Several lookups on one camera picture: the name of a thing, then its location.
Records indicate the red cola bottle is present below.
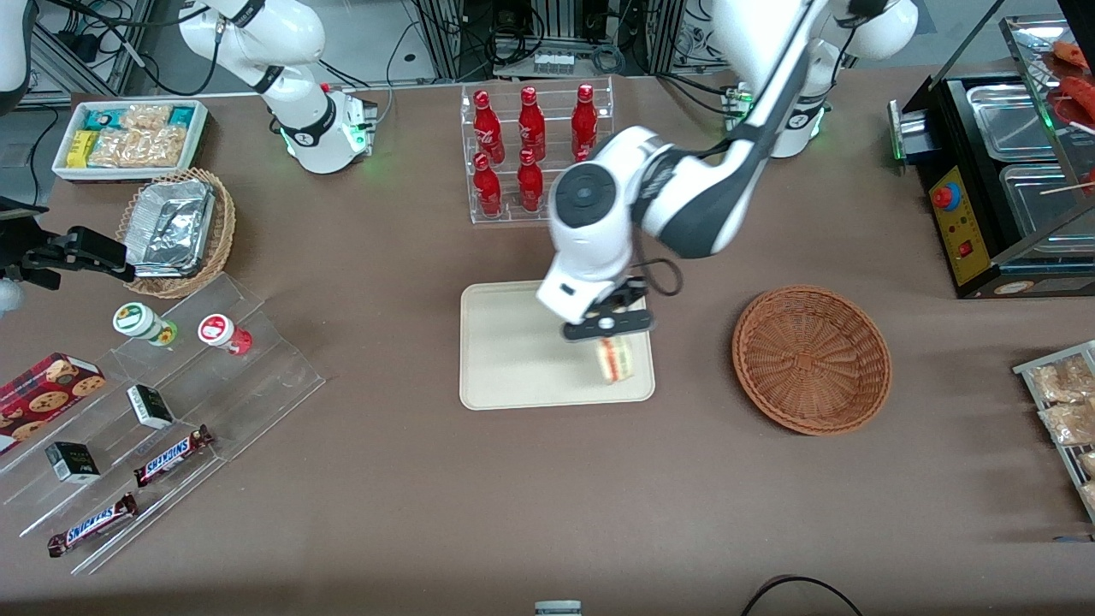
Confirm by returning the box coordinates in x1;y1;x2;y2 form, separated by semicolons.
518;86;547;159
571;83;599;162
473;89;506;163
473;152;503;216
517;148;545;213

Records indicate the round brown wicker basket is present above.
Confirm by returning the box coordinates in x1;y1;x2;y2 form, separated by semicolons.
731;285;893;437

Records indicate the silver foil container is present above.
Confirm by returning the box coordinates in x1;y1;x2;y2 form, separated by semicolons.
127;178;216;279

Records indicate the red plaid cookie box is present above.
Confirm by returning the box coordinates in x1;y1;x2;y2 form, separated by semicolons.
0;352;107;456

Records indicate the white rectangular snack bin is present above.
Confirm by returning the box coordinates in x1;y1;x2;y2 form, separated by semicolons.
51;98;210;185

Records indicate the red lid white cup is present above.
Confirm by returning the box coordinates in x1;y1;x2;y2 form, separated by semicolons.
198;313;254;357

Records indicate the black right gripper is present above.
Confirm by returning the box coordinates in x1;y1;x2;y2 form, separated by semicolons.
0;226;136;289

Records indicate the clear acrylic stepped shelf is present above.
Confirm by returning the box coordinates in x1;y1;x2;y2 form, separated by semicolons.
0;272;328;576

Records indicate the steel warmer pan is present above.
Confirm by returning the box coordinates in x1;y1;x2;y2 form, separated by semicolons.
965;83;1066;163
999;163;1095;258

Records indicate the brown snickers bar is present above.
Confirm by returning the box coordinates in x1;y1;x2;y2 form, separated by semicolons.
133;425;215;489
47;493;139;559

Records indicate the grey wire pastry rack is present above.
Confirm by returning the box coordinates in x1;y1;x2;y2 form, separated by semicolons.
1014;341;1095;523

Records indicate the green lid white cup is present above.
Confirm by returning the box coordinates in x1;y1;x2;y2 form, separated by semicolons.
112;302;179;347

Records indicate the black looped cable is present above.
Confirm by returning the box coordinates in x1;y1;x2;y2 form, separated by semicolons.
740;575;865;616

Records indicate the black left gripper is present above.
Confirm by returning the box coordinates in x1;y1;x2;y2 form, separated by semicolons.
585;278;649;319

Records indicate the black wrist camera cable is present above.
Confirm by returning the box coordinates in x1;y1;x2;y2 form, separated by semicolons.
631;257;685;297

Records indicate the triangular sandwich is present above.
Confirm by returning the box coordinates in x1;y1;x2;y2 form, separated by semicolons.
595;335;639;385

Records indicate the red sausage skewer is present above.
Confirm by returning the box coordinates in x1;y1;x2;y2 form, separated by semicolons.
1051;75;1095;129

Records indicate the cream plastic serving tray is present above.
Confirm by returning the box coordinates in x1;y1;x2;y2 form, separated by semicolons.
459;280;657;412

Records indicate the light oval wicker basket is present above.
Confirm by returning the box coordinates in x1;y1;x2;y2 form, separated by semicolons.
115;167;238;300

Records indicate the orange fried food skewer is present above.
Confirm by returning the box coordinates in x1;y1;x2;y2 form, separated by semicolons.
1051;38;1095;71

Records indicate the clear bag of crackers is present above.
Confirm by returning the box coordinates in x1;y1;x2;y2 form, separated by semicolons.
88;128;151;168
145;126;189;168
120;103;172;131

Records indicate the small black box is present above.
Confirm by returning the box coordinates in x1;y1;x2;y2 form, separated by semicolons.
127;384;175;430
44;441;101;485

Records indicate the clear acrylic bottle rack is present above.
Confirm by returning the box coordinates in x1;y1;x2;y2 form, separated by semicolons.
460;75;615;225

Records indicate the black food warmer cabinet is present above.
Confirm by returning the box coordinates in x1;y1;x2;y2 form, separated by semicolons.
888;13;1095;300

